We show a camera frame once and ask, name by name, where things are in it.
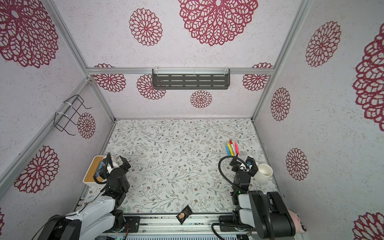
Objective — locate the black wire wall rack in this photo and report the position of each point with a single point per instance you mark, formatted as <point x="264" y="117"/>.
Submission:
<point x="65" y="117"/>

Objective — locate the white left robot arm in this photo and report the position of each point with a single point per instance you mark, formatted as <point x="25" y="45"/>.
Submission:
<point x="99" y="215"/>

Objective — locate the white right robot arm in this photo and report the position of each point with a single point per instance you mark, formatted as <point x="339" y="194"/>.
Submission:
<point x="266" y="212"/>

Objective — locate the dark metal wall shelf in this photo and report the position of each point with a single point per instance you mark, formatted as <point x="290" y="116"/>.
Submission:
<point x="191" y="80"/>

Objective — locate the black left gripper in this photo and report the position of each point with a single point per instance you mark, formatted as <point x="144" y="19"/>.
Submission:
<point x="125" y="162"/>

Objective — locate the pink highlighter pen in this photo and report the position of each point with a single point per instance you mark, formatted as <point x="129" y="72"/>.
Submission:
<point x="236" y="149"/>

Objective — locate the white wooden tissue box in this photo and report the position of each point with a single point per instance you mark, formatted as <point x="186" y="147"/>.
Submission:
<point x="94" y="166"/>

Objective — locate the yellow highlighter pen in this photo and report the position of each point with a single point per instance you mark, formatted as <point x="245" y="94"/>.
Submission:
<point x="230" y="149"/>

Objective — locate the white red marker pen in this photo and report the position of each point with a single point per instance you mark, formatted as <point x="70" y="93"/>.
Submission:
<point x="233" y="149"/>

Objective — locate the blue highlighter pen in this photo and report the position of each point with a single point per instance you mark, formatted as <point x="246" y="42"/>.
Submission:
<point x="228" y="150"/>

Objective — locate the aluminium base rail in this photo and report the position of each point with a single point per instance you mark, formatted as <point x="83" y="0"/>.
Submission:
<point x="168" y="224"/>

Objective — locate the black snack packet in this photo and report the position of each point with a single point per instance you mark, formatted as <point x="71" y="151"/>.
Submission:
<point x="184" y="214"/>

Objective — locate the pink plush toy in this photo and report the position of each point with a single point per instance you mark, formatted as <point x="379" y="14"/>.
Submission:
<point x="300" y="229"/>

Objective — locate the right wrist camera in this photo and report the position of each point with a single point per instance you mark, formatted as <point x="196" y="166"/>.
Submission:
<point x="252" y="166"/>

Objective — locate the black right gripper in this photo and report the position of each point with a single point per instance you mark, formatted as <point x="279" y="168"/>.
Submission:
<point x="237" y="165"/>

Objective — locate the white ceramic mug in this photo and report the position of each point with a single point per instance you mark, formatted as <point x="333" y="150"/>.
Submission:
<point x="264" y="173"/>

